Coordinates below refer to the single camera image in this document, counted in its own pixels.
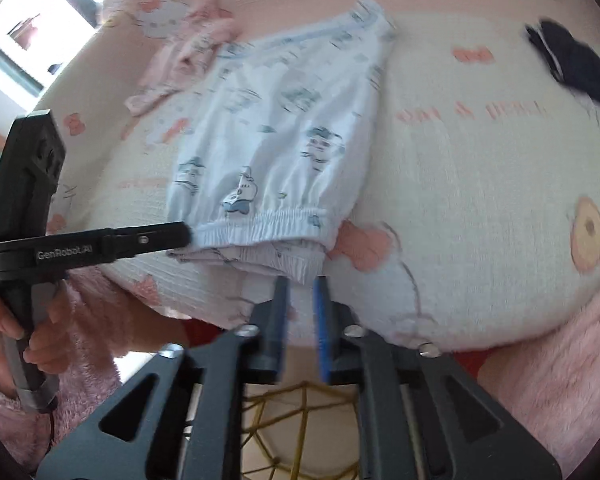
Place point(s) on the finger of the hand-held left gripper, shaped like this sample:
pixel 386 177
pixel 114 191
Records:
pixel 150 240

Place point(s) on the pink printed pajama garment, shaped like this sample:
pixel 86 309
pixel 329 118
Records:
pixel 200 40

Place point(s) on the red sock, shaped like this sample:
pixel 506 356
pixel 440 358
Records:
pixel 205 332
pixel 472 362

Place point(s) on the white printed pants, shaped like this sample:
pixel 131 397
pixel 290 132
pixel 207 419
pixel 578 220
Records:
pixel 280 135

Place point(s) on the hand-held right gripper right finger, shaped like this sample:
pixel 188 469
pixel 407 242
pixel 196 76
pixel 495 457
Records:
pixel 322 330

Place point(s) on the person's left forearm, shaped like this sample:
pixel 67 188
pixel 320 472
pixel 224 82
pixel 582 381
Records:
pixel 95 320

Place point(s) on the person's left hand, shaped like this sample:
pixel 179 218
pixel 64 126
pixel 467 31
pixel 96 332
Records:
pixel 50 340

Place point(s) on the dark navy garment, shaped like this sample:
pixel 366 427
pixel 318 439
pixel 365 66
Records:
pixel 580 65

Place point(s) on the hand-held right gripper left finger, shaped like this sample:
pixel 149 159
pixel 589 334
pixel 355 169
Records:
pixel 280 330

